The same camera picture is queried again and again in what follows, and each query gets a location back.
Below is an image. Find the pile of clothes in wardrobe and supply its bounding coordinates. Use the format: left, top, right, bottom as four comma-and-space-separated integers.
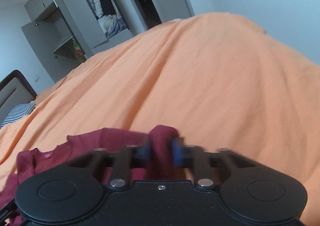
86, 0, 128, 39

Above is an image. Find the blue white checkered pillow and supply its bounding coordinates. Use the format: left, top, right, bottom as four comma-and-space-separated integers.
1, 103, 35, 128

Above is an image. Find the maroon red small garment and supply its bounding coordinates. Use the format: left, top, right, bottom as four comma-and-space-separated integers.
0, 124, 187, 226

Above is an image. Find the grey wardrobe with open doors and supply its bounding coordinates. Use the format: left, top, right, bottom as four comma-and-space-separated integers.
22, 0, 146, 81

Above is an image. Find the orange bed sheet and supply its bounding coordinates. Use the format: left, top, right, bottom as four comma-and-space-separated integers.
1, 13, 319, 225

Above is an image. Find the colourful bag in wardrobe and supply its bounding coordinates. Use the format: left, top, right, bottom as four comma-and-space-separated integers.
72, 38, 87, 63

